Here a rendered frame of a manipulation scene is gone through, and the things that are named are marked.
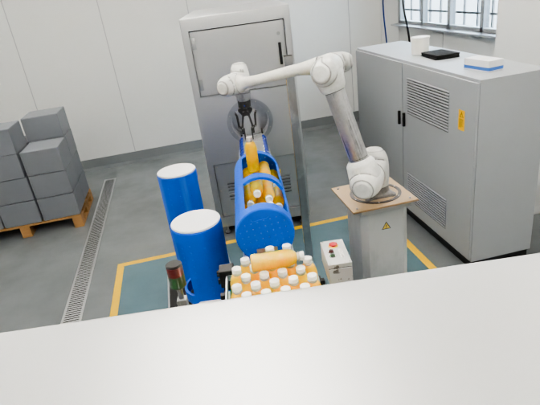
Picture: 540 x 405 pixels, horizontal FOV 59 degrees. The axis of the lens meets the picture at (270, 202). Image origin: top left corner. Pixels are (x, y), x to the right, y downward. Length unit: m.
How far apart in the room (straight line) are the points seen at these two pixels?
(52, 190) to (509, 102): 4.38
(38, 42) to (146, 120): 1.70
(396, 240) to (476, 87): 1.18
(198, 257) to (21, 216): 3.41
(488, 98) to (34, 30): 5.73
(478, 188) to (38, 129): 4.44
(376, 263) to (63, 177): 3.68
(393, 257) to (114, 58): 5.30
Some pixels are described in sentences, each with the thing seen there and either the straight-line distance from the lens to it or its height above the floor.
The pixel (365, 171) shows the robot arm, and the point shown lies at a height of 1.25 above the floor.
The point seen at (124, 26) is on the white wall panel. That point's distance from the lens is 7.19.
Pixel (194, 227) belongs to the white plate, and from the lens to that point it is 2.64.
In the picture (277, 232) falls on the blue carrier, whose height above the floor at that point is 1.10.
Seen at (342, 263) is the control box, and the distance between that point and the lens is 2.02.
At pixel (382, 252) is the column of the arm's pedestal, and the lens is 2.85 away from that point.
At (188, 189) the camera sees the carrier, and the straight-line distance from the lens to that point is 3.47.
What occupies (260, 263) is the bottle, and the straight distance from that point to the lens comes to 1.95.
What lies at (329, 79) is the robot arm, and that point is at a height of 1.73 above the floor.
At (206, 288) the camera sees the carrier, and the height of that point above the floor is 0.67.
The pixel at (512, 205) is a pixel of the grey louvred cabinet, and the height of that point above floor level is 0.49.
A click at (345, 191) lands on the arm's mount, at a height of 1.01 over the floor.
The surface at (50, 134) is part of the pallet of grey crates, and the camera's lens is 5.84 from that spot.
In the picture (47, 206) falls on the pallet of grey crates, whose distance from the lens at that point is 5.68.
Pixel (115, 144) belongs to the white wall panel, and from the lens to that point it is 7.48.
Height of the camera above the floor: 2.18
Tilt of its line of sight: 25 degrees down
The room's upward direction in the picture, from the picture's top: 8 degrees counter-clockwise
